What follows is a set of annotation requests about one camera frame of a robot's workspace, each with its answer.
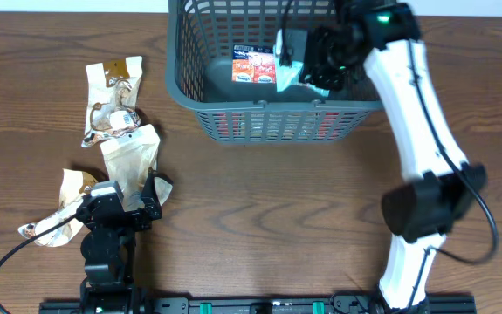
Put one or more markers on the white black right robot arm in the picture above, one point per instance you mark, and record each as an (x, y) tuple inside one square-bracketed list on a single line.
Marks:
[(439, 183)]

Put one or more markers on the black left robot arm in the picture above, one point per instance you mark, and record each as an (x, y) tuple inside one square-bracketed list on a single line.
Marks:
[(109, 247)]

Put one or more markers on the beige snack pouch bottom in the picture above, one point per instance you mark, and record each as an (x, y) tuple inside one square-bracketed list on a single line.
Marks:
[(74, 186)]

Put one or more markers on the grey plastic basket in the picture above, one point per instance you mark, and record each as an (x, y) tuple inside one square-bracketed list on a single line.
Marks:
[(201, 36)]

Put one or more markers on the beige snack pouch middle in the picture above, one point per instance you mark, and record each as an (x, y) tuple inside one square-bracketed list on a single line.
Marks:
[(128, 159)]

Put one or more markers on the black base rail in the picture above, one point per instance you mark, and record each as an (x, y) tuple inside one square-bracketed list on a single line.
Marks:
[(336, 304)]

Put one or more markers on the teal small snack packet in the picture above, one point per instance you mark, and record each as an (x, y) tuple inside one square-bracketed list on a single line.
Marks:
[(288, 76)]

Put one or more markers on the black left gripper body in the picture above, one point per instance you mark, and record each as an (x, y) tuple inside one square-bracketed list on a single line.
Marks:
[(138, 218)]

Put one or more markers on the blue tissue multipack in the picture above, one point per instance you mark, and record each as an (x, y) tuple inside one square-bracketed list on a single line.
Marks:
[(253, 64)]

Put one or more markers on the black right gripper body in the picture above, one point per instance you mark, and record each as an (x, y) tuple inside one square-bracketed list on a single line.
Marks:
[(333, 64)]

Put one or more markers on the beige snack pouch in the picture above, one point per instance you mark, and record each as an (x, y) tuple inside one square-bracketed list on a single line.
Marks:
[(128, 159), (74, 186), (113, 88)]

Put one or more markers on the beige snack pouch top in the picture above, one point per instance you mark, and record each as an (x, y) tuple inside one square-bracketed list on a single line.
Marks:
[(113, 88)]

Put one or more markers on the orange yellow cracker package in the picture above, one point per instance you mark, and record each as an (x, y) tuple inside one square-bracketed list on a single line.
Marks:
[(277, 126)]

